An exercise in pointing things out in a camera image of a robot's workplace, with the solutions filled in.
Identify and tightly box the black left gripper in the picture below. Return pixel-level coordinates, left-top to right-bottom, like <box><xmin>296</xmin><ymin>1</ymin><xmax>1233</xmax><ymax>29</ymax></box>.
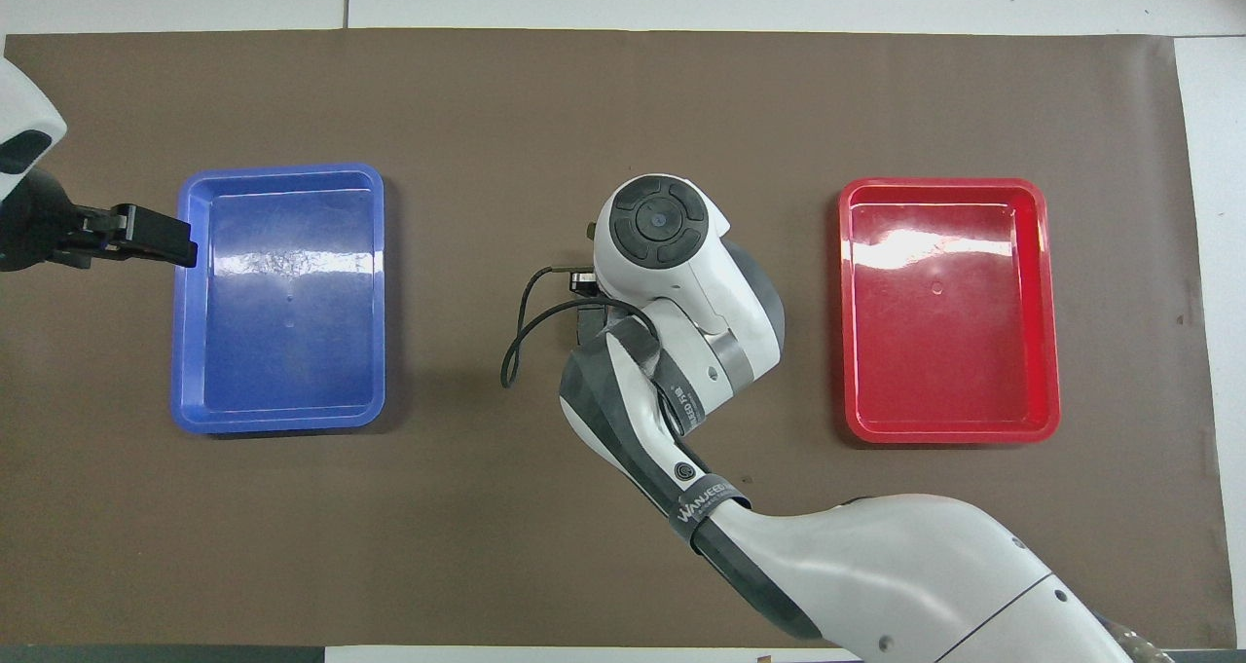
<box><xmin>0</xmin><ymin>168</ymin><xmax>200</xmax><ymax>273</ymax></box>

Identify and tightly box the blue plastic tray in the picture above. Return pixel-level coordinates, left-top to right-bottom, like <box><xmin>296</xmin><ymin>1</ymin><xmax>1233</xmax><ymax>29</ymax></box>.
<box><xmin>170</xmin><ymin>163</ymin><xmax>387</xmax><ymax>436</ymax></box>

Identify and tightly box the brown paper table mat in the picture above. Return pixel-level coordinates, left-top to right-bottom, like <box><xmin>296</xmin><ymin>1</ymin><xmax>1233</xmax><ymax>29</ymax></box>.
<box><xmin>0</xmin><ymin>28</ymin><xmax>1237</xmax><ymax>649</ymax></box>

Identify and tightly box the red plastic tray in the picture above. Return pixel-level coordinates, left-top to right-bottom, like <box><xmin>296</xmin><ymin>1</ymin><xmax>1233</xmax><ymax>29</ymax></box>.
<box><xmin>838</xmin><ymin>177</ymin><xmax>1062</xmax><ymax>446</ymax></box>

